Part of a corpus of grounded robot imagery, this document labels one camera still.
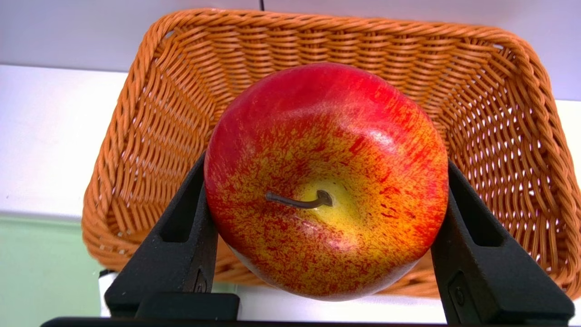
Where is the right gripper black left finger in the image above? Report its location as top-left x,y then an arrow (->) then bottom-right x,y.
104,152 -> 240,318

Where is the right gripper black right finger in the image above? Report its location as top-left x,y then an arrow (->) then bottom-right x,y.
430,159 -> 575,324

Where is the red yellow apple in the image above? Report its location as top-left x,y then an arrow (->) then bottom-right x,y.
204,62 -> 450,302

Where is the orange wicker basket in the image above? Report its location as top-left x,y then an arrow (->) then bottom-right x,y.
82,8 -> 581,300

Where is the light green plastic tray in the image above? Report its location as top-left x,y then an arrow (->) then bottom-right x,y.
0,213 -> 104,327

